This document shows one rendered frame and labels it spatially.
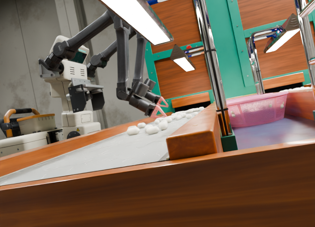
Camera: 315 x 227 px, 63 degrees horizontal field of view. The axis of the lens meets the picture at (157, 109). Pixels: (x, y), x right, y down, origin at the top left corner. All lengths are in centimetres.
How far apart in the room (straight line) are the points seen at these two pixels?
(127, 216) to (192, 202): 7
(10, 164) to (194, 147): 36
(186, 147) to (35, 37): 457
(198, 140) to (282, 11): 201
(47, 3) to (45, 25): 35
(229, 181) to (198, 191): 3
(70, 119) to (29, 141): 26
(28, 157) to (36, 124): 127
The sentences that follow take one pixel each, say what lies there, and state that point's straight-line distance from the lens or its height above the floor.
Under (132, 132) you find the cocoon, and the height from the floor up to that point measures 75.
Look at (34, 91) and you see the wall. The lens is 472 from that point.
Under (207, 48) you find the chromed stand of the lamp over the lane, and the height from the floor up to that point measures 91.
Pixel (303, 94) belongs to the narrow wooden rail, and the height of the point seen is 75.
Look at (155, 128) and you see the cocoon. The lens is 65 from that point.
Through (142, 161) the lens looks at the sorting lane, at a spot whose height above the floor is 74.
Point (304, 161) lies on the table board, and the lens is 28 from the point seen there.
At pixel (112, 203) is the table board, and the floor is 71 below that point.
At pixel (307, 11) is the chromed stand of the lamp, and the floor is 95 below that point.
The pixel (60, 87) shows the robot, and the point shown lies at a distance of 175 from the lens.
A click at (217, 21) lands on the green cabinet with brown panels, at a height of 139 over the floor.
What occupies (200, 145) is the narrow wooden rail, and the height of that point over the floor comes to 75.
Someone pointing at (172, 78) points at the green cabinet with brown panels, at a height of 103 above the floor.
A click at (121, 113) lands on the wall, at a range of 393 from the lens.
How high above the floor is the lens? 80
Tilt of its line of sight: level
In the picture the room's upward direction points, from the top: 12 degrees counter-clockwise
